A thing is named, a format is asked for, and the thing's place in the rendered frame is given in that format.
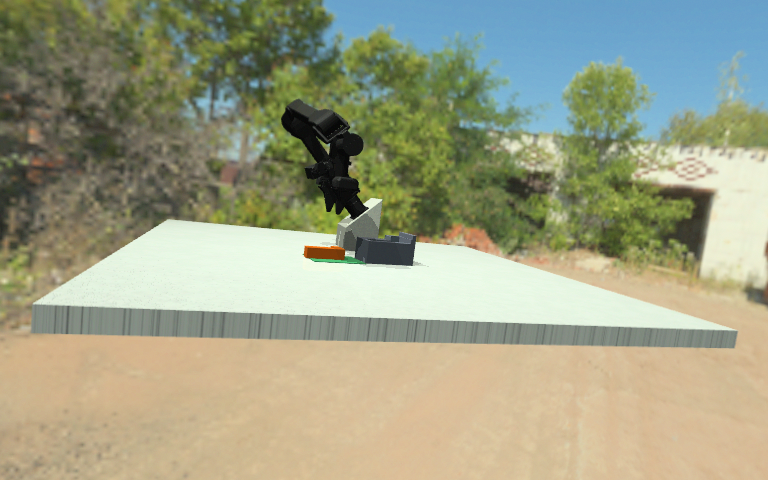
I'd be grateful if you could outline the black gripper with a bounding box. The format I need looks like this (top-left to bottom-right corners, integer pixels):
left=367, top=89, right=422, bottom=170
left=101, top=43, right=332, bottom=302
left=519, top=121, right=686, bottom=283
left=316, top=155, right=359, bottom=215

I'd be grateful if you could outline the orange l-shaped part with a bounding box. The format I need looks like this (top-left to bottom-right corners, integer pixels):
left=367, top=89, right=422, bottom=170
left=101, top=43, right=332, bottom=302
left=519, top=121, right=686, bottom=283
left=304, top=246, right=345, bottom=260

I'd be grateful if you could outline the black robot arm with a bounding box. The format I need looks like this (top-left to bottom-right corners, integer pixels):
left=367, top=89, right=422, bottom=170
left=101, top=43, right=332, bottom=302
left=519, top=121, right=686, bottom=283
left=281, top=98, right=369, bottom=220

